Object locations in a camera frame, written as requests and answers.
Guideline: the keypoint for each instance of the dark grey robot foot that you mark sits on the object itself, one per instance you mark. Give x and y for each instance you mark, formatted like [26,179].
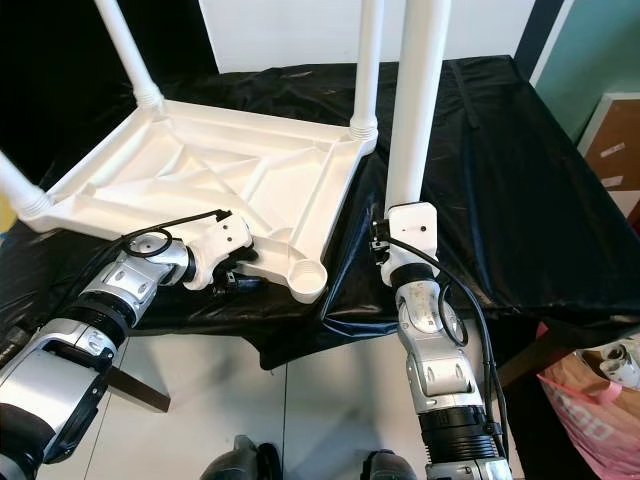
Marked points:
[240,460]
[390,468]

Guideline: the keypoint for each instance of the dark grey robot left foot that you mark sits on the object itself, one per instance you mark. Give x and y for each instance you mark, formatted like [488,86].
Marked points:
[240,460]

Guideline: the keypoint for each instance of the pink patterned bag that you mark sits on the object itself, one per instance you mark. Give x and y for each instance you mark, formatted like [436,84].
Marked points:
[590,430]

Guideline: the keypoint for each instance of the white plastic table top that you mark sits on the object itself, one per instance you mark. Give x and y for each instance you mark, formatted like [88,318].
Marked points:
[210,175]

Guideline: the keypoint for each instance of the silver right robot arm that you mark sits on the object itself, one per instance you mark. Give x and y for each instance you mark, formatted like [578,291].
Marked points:
[435,360]

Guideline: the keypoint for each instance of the dark door frame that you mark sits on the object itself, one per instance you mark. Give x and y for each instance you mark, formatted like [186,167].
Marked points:
[540,30]

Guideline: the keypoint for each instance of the black door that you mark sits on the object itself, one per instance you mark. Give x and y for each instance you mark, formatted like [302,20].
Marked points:
[50,60]

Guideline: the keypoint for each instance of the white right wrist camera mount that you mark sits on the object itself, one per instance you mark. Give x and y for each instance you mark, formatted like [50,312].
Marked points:
[415,228]

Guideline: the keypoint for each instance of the dark grey robot right foot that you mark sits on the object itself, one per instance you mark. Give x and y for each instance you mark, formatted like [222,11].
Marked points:
[390,468]

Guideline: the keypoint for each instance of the black plastic table cover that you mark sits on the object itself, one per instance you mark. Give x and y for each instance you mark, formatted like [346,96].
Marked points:
[510,200]

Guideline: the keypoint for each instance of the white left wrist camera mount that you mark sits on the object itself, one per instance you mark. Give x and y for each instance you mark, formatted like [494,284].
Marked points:
[225,240]

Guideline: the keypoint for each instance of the white plastic table leg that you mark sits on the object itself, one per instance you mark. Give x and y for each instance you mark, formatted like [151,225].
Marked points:
[420,100]
[368,60]
[125,50]
[20,190]

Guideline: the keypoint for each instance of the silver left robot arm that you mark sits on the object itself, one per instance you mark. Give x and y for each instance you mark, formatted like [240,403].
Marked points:
[60,390]

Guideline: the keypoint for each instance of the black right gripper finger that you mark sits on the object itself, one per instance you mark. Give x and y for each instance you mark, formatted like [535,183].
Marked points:
[376,220]

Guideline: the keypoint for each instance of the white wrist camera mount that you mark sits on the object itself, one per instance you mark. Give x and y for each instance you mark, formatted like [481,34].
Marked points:
[415,228]
[225,240]

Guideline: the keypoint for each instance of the yellow storage box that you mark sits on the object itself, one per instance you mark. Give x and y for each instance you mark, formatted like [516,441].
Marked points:
[5,215]

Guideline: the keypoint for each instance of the brown cardboard box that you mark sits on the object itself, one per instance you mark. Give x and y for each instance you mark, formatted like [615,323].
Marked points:
[615,150]

